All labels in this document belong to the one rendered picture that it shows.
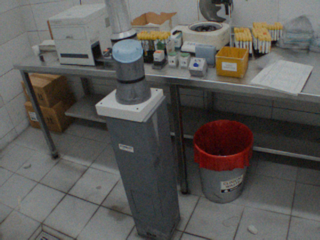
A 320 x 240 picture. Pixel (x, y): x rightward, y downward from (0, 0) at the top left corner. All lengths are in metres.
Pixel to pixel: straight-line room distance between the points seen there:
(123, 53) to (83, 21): 0.58
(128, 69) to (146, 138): 0.29
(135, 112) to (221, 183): 0.83
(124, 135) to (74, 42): 0.71
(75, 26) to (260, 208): 1.54
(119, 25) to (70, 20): 0.52
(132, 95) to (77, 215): 1.12
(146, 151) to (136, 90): 0.26
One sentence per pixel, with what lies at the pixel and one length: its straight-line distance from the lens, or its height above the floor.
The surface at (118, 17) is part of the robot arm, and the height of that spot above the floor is 1.23.
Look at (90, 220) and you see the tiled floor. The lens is 2.04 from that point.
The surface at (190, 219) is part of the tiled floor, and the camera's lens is 1.92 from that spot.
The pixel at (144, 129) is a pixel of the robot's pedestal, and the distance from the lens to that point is 1.21.
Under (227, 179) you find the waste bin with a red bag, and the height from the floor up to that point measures 0.24.
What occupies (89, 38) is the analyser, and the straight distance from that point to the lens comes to 1.71.
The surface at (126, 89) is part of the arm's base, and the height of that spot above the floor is 0.98.
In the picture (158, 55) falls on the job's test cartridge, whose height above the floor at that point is 0.94.
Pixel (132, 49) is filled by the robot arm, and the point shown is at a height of 1.13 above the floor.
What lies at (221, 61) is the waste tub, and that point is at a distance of 1.43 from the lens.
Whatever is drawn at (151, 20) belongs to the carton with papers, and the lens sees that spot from 2.13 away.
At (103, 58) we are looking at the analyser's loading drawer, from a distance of 1.74.
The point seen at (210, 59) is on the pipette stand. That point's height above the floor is 0.91.
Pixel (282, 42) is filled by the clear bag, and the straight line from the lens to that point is 1.83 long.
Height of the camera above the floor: 1.54
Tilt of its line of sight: 34 degrees down
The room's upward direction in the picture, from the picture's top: 8 degrees counter-clockwise
